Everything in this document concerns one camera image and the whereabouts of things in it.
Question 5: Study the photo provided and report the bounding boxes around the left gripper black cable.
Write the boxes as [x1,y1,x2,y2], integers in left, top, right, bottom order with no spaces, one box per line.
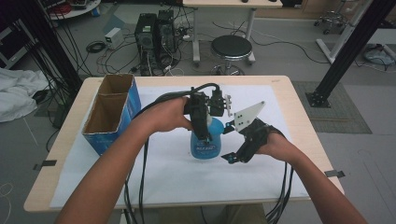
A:
[123,82,222,224]

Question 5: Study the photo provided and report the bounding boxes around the black round stool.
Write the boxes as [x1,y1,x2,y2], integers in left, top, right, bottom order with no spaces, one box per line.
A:
[210,35,254,77]

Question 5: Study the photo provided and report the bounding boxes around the black metal frame post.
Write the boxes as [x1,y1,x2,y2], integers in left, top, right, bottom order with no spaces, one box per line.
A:
[305,0,396,109]
[18,0,84,94]

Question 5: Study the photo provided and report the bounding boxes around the person's legs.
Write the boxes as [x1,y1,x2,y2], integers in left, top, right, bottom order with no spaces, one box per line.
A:
[157,203,269,224]

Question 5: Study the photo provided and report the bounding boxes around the blue bottle with white cap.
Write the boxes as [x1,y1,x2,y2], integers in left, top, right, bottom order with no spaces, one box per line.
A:
[190,115,225,161]

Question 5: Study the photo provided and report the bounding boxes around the office chair base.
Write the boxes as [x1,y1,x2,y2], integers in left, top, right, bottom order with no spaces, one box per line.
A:
[313,10,347,35]

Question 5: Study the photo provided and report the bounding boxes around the thin white floor cable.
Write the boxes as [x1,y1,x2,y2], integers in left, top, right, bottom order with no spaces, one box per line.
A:
[0,182,15,224]

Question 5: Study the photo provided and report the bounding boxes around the small white device box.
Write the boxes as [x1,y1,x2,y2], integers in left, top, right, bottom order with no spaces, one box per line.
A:
[104,27,125,50]

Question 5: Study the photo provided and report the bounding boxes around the blue cardboard box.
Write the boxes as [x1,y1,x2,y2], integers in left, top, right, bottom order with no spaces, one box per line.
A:
[81,73,143,157]

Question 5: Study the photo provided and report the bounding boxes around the black computer tower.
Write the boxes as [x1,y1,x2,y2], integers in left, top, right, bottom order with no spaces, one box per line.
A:
[155,8,179,63]
[134,12,158,77]

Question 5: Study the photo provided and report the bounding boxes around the white stand leg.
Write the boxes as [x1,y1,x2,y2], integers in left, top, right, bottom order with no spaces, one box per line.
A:
[316,0,373,64]

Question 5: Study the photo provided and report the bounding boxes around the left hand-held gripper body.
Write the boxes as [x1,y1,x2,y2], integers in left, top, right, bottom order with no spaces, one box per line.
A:
[183,88,233,118]

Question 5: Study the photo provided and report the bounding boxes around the white desk with legs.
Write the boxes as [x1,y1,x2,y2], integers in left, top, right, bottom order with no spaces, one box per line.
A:
[182,0,284,65]

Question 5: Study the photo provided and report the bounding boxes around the person's right hand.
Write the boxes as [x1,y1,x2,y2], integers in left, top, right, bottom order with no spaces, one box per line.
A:
[256,132,300,164]

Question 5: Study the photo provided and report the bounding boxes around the right gripper black cable bundle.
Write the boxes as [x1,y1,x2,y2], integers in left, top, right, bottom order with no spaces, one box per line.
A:
[265,161,295,224]

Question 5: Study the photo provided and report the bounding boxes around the coiled black cable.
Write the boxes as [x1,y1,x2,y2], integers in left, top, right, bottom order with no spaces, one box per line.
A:
[86,40,107,54]

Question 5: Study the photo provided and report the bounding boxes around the white paper sheet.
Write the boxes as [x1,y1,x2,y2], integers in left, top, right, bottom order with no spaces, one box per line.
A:
[49,84,309,209]

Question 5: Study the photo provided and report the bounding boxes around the black tape strip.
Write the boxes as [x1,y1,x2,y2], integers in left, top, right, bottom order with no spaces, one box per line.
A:
[324,169,346,179]
[33,159,58,172]

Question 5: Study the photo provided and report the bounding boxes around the person's left hand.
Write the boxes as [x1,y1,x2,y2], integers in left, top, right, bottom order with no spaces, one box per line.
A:
[134,96,193,135]

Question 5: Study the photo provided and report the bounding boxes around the white cloth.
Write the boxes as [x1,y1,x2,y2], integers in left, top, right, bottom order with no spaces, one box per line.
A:
[0,67,50,123]

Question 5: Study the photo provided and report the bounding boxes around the round white table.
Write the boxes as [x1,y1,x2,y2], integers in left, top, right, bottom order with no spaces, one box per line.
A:
[46,0,102,21]

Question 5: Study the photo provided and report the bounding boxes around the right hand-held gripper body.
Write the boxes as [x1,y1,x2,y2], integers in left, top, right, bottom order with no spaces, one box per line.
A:
[233,101,278,163]

